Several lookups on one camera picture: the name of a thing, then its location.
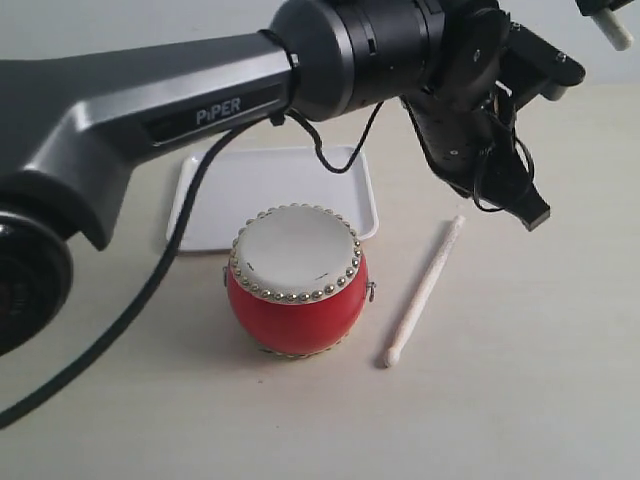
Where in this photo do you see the red small drum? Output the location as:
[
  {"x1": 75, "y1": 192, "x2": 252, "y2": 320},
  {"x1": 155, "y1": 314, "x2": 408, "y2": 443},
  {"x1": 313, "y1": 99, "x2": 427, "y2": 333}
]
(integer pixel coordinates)
[{"x1": 224, "y1": 203, "x2": 376, "y2": 359}]

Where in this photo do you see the white rectangular plastic tray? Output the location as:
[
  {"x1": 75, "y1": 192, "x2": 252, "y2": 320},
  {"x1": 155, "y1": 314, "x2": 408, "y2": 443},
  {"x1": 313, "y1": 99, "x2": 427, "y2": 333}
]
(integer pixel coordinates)
[{"x1": 179, "y1": 147, "x2": 379, "y2": 253}]

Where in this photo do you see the wooden drumstick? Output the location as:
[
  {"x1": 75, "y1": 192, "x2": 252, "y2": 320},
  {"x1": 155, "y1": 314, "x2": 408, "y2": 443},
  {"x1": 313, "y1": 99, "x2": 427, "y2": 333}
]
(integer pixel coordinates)
[
  {"x1": 591, "y1": 4, "x2": 634, "y2": 51},
  {"x1": 383, "y1": 215, "x2": 466, "y2": 368}
]

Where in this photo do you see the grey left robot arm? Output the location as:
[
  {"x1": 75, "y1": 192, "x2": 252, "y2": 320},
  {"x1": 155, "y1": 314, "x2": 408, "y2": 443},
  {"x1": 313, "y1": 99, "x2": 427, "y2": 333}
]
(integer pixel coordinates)
[{"x1": 1, "y1": 1, "x2": 561, "y2": 353}]

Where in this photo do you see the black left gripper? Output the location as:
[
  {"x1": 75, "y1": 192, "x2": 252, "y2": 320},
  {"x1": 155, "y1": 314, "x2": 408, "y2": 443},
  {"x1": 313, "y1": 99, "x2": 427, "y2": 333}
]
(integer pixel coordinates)
[{"x1": 401, "y1": 86, "x2": 551, "y2": 231}]

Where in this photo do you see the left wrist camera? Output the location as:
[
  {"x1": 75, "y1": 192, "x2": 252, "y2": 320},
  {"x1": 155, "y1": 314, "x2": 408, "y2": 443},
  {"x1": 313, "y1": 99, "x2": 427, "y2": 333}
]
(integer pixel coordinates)
[{"x1": 499, "y1": 22, "x2": 586, "y2": 108}]

